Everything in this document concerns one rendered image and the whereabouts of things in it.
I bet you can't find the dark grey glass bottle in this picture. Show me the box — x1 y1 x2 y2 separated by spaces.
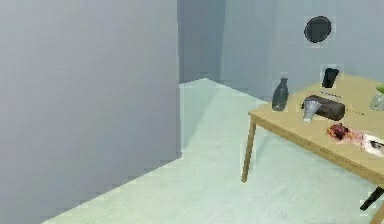
271 76 290 112

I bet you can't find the small black cup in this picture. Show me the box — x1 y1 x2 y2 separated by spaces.
321 67 340 89

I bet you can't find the red and white food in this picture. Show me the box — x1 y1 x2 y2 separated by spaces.
326 122 384 158

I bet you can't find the light wooden table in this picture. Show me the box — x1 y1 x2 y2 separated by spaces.
241 73 384 224

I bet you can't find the round black wall disc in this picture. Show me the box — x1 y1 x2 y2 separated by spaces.
303 15 333 44

